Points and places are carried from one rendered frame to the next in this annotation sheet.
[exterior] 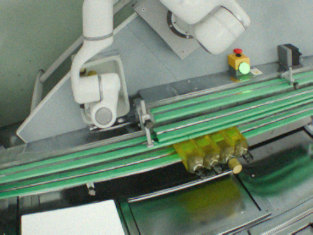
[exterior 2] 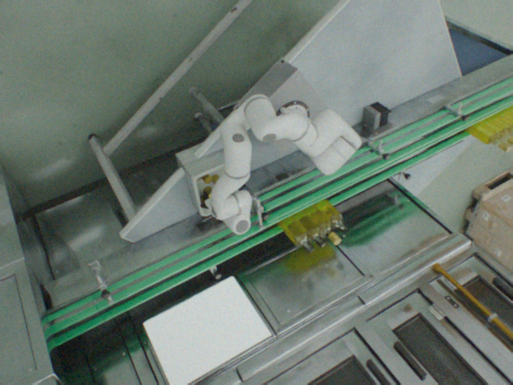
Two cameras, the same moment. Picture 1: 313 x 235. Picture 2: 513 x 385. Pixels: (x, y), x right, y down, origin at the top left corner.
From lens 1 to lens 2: 0.83 m
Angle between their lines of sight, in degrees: 20
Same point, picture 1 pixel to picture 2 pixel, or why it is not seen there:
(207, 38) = (326, 166)
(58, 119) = (169, 214)
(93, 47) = (237, 183)
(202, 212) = (312, 278)
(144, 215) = (266, 287)
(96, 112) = (237, 225)
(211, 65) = not seen: hidden behind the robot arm
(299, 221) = (404, 286)
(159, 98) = (262, 186)
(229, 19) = (345, 149)
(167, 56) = (263, 145)
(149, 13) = not seen: hidden behind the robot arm
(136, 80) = not seen: hidden behind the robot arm
